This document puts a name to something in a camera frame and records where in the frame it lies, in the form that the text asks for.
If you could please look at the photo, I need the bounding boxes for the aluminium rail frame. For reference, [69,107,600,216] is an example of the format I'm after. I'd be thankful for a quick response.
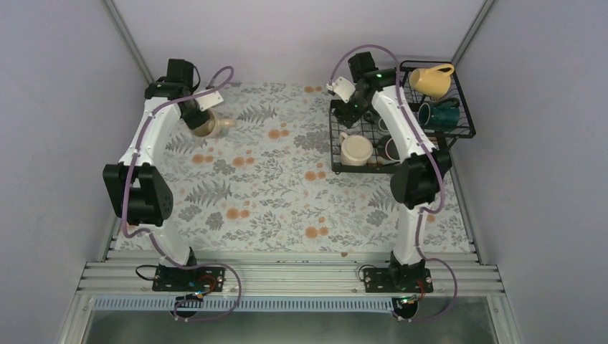
[59,249,520,343]

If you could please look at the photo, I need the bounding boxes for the short cream mug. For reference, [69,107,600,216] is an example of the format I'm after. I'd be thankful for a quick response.
[338,132,374,166]

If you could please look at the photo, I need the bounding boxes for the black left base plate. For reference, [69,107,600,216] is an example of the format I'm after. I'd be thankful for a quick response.
[152,265,226,294]

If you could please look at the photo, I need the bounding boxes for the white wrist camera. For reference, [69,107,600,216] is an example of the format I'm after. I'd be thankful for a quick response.
[326,77,356,103]
[194,90,224,111]

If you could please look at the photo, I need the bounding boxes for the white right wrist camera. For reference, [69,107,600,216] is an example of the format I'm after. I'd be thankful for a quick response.
[326,77,356,103]

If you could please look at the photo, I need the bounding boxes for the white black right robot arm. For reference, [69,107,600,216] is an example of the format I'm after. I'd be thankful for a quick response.
[327,44,452,293]

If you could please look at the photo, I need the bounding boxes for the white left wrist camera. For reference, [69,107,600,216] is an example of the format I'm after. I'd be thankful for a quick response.
[194,90,224,111]

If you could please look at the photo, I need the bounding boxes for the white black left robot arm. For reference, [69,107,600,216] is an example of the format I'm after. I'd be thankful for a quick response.
[103,59,209,290]

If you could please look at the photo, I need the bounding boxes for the matte black mug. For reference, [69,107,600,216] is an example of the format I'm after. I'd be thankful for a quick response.
[376,135,400,161]

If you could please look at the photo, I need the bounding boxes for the black wire dish rack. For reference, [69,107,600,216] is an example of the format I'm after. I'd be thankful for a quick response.
[328,60,476,174]

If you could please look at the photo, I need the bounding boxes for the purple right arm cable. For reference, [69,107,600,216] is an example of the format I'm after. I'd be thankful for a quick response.
[328,43,460,325]

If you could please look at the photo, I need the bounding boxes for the yellow mug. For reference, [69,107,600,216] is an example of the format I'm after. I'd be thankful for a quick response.
[409,64,455,98]

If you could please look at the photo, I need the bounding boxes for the teal green mug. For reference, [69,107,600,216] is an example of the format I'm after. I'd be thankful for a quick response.
[418,97,460,131]

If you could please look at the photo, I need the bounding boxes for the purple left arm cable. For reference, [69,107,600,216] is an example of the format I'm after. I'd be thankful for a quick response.
[120,65,243,324]

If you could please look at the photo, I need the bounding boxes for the tall floral cream mug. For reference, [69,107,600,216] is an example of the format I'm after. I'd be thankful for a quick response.
[190,110,236,139]

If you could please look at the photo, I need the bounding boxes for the floral patterned table mat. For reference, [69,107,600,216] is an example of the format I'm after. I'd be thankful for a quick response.
[113,81,471,254]

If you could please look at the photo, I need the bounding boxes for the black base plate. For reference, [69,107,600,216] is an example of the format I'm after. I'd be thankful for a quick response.
[363,267,434,293]
[152,265,226,294]

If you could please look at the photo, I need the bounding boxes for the dark grey mug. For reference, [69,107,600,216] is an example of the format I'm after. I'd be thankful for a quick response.
[364,111,389,135]

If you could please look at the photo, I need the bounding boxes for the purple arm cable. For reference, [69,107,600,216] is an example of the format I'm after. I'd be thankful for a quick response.
[120,65,243,324]
[328,43,460,325]

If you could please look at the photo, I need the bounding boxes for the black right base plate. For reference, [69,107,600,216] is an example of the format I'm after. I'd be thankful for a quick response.
[363,267,434,293]

